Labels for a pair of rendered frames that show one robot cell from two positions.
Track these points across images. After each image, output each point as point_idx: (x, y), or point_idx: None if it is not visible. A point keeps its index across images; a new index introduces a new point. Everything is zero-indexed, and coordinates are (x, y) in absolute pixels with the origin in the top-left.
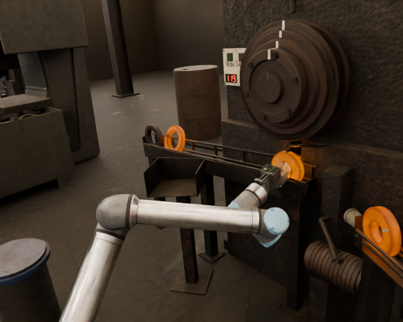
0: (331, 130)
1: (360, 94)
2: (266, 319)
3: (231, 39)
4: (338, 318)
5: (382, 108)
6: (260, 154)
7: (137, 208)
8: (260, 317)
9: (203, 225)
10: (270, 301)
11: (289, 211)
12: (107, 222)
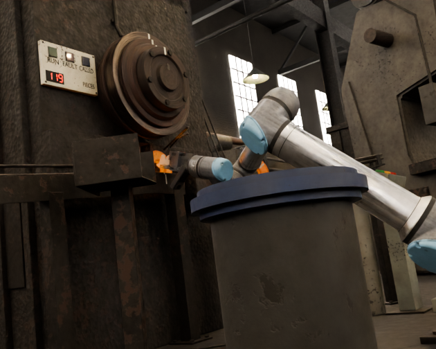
0: (156, 140)
1: None
2: (213, 343)
3: (46, 34)
4: (206, 331)
5: None
6: None
7: (284, 103)
8: (212, 345)
9: None
10: (183, 347)
11: (177, 208)
12: (299, 104)
